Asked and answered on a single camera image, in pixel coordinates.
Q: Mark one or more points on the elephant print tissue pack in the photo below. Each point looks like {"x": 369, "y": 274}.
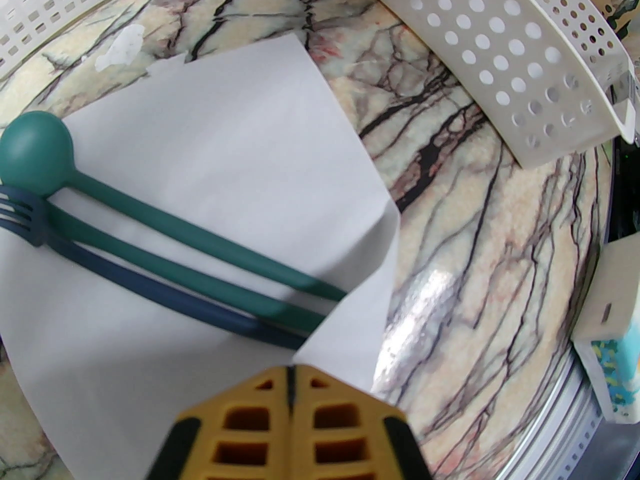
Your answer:
{"x": 615, "y": 378}

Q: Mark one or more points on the teal plastic spoon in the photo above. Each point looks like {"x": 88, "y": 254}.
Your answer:
{"x": 35, "y": 153}

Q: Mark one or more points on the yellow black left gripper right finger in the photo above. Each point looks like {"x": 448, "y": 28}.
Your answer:
{"x": 340, "y": 418}

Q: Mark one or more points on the teal plastic knife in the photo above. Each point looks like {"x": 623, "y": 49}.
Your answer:
{"x": 170, "y": 268}

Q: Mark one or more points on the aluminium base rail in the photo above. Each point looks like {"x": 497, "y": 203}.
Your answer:
{"x": 565, "y": 428}

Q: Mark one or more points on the navy plastic fork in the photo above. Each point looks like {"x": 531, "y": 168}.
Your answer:
{"x": 150, "y": 289}

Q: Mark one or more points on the white paper napkin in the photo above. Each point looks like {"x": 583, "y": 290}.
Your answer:
{"x": 225, "y": 133}

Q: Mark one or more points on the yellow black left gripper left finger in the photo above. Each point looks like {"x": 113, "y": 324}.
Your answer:
{"x": 240, "y": 418}

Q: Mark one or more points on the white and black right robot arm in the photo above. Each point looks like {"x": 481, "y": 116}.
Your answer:
{"x": 615, "y": 293}

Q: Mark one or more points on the narrow white perforated tray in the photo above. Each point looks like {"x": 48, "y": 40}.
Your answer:
{"x": 575, "y": 143}

